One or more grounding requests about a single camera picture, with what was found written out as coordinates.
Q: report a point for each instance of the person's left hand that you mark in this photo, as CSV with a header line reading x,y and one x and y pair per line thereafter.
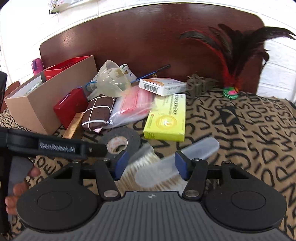
x,y
18,190

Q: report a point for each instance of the red tray box black insert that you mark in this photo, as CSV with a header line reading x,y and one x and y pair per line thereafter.
x,y
52,71

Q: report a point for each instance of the white patterned pouch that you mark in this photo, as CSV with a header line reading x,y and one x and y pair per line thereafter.
x,y
127,72

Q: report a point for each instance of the black red feather toy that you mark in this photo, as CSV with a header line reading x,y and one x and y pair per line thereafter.
x,y
235,48

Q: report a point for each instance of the pink packet plastic bag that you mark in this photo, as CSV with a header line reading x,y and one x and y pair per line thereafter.
x,y
132,107

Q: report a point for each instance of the cotton swab bag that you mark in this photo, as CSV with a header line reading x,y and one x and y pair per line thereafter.
x,y
143,157

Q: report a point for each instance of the grey hair claw clip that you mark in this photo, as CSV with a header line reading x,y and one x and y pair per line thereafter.
x,y
196,85

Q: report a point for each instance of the brown wooden headboard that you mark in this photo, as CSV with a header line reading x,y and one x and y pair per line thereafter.
x,y
147,38

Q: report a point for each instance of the black tape roll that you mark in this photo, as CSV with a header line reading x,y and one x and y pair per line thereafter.
x,y
120,139

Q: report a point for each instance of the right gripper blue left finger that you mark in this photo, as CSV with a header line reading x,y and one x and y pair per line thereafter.
x,y
120,164

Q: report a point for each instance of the gold slim box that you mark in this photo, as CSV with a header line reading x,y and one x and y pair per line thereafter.
x,y
74,130

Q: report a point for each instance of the white orange medicine box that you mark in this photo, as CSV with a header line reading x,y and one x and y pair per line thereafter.
x,y
163,86

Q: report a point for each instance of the brown checked glasses case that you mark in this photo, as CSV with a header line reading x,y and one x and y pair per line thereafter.
x,y
97,113

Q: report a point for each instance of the cardboard storage box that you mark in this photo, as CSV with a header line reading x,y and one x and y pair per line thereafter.
x,y
34,110

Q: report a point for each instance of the yellow green medicine box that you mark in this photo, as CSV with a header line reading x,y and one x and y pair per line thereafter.
x,y
167,119

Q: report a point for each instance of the small red box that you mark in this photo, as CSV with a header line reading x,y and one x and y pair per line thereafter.
x,y
74,102

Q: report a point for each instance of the clear plastic funnel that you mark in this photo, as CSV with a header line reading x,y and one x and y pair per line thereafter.
x,y
111,81

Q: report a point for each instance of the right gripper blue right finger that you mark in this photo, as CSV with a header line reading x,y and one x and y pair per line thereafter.
x,y
182,165

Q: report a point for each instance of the blue black pen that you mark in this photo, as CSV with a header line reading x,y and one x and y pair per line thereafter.
x,y
154,72

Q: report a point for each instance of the pink bottle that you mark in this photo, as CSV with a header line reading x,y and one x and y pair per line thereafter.
x,y
37,66

